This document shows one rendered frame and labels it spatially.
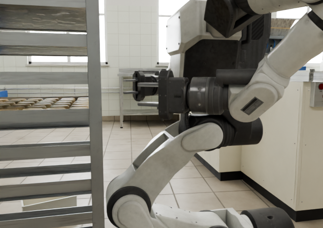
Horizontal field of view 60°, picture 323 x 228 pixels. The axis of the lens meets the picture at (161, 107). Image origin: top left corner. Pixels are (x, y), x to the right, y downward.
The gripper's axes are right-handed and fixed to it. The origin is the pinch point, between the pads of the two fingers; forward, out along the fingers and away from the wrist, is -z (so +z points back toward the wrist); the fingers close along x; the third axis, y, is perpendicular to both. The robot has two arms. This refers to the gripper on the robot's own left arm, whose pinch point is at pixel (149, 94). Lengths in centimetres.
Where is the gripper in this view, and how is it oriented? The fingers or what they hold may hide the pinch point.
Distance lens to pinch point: 70.3
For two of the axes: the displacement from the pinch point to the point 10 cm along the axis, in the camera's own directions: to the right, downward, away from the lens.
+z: 9.5, 0.3, -3.0
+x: 0.0, -9.9, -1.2
